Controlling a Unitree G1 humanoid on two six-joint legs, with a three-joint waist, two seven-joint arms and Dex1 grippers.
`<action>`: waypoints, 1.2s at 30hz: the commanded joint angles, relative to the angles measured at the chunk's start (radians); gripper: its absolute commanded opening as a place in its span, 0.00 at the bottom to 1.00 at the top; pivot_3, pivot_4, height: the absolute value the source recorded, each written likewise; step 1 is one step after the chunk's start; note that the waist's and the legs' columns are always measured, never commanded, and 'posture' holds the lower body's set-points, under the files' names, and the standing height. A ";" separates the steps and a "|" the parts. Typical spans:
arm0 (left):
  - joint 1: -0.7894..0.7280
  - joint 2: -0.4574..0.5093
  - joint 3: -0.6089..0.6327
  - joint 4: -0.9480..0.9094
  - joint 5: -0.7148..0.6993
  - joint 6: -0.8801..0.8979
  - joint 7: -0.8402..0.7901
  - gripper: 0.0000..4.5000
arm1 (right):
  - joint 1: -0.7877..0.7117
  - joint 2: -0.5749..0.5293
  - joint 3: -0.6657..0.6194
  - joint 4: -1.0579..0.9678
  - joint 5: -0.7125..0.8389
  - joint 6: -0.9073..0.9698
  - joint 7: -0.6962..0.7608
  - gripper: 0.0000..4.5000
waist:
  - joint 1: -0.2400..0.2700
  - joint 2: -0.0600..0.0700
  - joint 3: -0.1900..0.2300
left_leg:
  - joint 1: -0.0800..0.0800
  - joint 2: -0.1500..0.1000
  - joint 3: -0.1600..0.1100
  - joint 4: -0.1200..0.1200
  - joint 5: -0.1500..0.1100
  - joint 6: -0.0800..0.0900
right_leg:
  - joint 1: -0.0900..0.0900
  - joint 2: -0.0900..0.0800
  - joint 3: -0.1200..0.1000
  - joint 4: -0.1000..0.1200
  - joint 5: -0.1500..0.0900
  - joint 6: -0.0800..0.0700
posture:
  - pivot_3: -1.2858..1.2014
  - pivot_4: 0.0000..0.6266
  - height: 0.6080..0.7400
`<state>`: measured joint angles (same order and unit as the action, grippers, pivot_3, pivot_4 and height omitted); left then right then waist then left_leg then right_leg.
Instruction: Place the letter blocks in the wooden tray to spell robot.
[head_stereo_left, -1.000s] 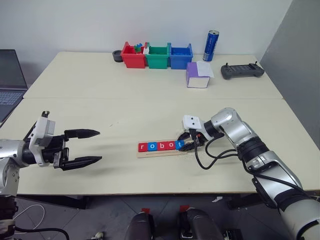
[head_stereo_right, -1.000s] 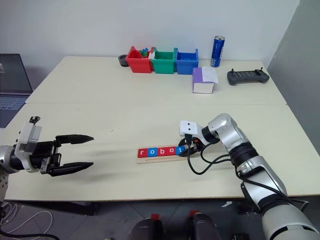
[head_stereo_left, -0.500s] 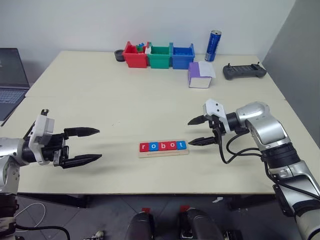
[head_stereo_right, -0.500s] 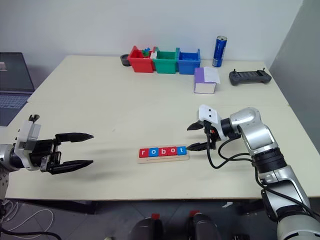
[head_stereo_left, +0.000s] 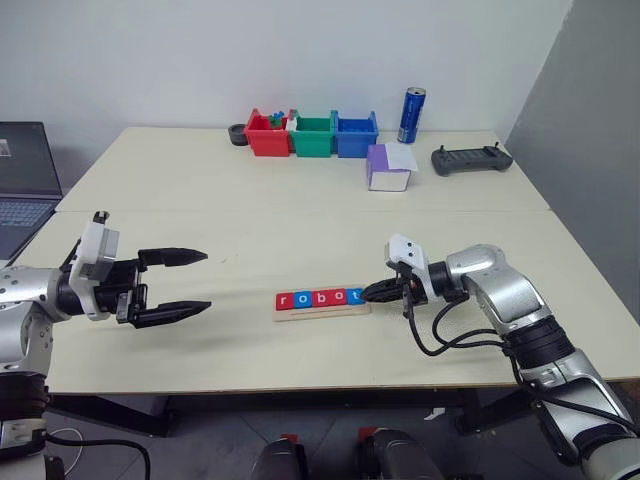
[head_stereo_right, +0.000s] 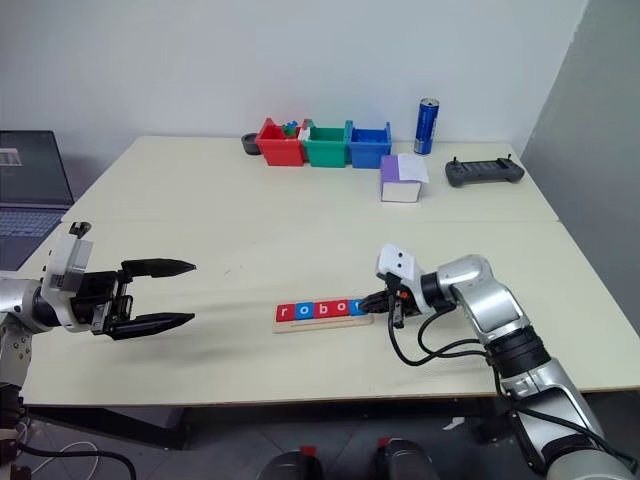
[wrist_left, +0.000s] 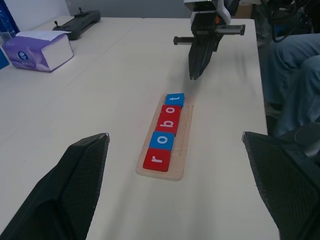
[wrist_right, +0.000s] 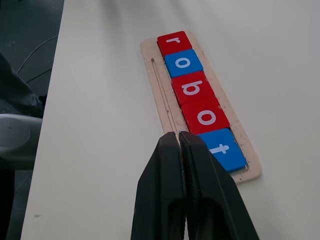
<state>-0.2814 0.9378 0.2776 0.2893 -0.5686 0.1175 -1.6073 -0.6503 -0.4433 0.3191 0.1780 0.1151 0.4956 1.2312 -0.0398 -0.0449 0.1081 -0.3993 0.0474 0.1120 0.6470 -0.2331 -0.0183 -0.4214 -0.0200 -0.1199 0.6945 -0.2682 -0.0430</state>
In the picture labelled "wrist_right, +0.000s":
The dark rounded shape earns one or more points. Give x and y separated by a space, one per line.
15 90

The blue letter t block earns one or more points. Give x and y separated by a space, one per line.
225 152

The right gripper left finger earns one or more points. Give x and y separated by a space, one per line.
160 190

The red letter b block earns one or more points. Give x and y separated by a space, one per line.
192 90

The silver robot body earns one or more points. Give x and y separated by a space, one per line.
17 140

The red letter r block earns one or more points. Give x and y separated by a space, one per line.
175 43

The red letter o block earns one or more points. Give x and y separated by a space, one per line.
206 117

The wooden letter tray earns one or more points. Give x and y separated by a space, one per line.
160 105

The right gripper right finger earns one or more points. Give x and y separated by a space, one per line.
212 200

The blue letter o block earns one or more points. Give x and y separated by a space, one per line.
183 63

